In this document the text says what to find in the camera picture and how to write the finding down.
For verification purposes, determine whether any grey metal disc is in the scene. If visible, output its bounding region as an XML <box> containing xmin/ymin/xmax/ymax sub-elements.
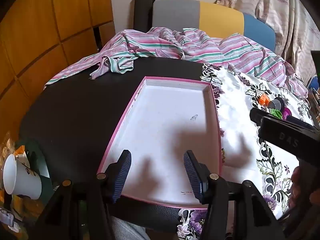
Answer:
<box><xmin>268</xmin><ymin>97</ymin><xmax>285</xmax><ymax>110</ymax></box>

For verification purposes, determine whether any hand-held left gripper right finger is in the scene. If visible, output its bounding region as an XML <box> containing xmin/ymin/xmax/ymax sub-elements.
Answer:
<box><xmin>183</xmin><ymin>150</ymin><xmax>285</xmax><ymax>240</ymax></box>

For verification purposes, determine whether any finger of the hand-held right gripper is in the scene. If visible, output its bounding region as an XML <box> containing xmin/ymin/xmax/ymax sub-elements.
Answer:
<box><xmin>249</xmin><ymin>107</ymin><xmax>317</xmax><ymax>130</ymax></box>

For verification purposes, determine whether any black padded post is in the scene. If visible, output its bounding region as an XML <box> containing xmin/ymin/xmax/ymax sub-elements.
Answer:
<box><xmin>134</xmin><ymin>0</ymin><xmax>153</xmax><ymax>34</ymax></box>

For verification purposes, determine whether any purple plastic piece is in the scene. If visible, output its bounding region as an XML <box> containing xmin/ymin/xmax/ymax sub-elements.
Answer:
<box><xmin>282</xmin><ymin>106</ymin><xmax>293</xmax><ymax>120</ymax></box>

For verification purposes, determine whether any yellow snack packet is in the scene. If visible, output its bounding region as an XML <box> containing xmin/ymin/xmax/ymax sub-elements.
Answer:
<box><xmin>0</xmin><ymin>132</ymin><xmax>28</xmax><ymax>170</ymax></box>

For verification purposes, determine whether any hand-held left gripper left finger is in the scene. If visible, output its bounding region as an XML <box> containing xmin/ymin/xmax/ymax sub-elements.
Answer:
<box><xmin>26</xmin><ymin>149</ymin><xmax>132</xmax><ymax>240</ymax></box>

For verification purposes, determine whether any grey yellow blue chair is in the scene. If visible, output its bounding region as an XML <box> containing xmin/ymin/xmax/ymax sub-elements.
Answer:
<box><xmin>151</xmin><ymin>0</ymin><xmax>275</xmax><ymax>53</ymax></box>

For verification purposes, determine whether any white floral embroidered tablecloth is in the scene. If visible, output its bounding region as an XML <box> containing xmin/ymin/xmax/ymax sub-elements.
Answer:
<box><xmin>176</xmin><ymin>64</ymin><xmax>317</xmax><ymax>240</ymax></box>

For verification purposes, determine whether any person's right hand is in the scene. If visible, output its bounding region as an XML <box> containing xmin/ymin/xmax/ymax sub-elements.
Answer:
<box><xmin>291</xmin><ymin>166</ymin><xmax>320</xmax><ymax>205</ymax></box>

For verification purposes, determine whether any pink green striped cloth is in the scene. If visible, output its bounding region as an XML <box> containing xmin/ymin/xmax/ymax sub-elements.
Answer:
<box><xmin>44</xmin><ymin>27</ymin><xmax>309</xmax><ymax>99</ymax></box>

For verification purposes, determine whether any orange cube block toy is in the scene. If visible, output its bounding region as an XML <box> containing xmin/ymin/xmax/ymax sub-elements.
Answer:
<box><xmin>257</xmin><ymin>93</ymin><xmax>272</xmax><ymax>106</ymax></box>

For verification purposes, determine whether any white cup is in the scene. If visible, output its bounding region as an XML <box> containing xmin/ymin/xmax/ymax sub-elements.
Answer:
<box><xmin>3</xmin><ymin>154</ymin><xmax>43</xmax><ymax>201</ymax></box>

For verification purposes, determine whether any pink shallow cardboard box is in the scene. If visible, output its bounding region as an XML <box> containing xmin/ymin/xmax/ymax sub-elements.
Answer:
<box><xmin>96</xmin><ymin>76</ymin><xmax>223</xmax><ymax>209</ymax></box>

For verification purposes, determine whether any green round plug device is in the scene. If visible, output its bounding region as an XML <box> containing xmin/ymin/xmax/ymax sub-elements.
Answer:
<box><xmin>269</xmin><ymin>107</ymin><xmax>283</xmax><ymax>119</ymax></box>

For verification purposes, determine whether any wooden panelled cabinet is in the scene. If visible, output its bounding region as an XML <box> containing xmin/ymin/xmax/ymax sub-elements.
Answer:
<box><xmin>0</xmin><ymin>0</ymin><xmax>117</xmax><ymax>115</ymax></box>

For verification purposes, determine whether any beige patterned curtain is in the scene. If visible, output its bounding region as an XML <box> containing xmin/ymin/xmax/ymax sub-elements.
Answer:
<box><xmin>216</xmin><ymin>0</ymin><xmax>320</xmax><ymax>85</ymax></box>

